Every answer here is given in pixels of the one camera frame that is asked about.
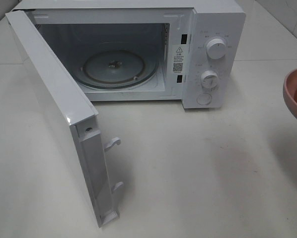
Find white timer knob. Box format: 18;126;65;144
201;70;219;89

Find round white door button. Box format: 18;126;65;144
196;93;212;105

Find white warning label sticker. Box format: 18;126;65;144
171;44;188;74

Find white microwave oven body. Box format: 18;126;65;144
10;0;246;109

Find white microwave door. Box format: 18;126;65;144
6;10;124;227

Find glass microwave turntable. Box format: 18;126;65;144
73;42;159;90

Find upper white control knob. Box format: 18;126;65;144
206;37;227;60

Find pink round plate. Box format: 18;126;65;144
283;69;297;119

